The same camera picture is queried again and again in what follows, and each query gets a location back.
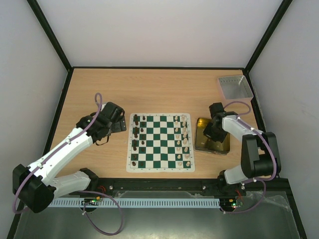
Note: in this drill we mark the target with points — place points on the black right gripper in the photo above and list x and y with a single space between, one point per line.
213 132

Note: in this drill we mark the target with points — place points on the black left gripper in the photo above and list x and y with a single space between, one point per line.
120 128

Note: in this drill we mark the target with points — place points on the yellow transparent piece tray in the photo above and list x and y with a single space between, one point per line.
205 144

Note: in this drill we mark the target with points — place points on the green white chess board mat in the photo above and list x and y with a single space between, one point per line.
168 144

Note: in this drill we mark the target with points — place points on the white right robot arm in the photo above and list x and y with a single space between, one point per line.
260 159

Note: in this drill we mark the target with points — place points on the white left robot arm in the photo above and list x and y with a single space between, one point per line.
37 184

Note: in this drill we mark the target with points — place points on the grey metal tin box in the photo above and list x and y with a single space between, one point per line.
235 88

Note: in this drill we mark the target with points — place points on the black cage frame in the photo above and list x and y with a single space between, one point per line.
246 70

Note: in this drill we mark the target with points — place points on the light blue slotted cable duct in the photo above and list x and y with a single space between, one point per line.
135 203

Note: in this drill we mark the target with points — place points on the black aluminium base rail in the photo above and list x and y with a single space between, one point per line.
204 187

